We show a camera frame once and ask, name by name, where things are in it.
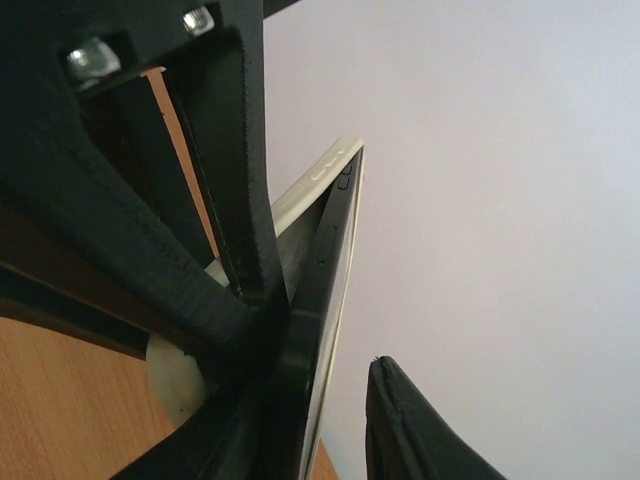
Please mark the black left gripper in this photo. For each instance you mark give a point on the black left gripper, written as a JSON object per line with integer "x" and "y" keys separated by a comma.
{"x": 90, "y": 41}

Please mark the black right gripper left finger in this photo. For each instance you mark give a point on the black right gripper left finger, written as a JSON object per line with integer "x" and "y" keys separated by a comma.
{"x": 220, "y": 441}

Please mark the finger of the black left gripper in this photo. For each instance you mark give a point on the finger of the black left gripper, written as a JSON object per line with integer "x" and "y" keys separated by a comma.
{"x": 217, "y": 88}
{"x": 83, "y": 255}

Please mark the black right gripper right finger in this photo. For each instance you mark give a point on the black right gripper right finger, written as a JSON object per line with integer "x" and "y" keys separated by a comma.
{"x": 406, "y": 438}

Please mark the cream white phone case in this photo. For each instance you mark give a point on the cream white phone case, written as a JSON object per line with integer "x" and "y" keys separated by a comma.
{"x": 177, "y": 378}

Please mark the black phone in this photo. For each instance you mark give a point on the black phone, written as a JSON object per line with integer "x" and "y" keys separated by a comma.
{"x": 302, "y": 375}

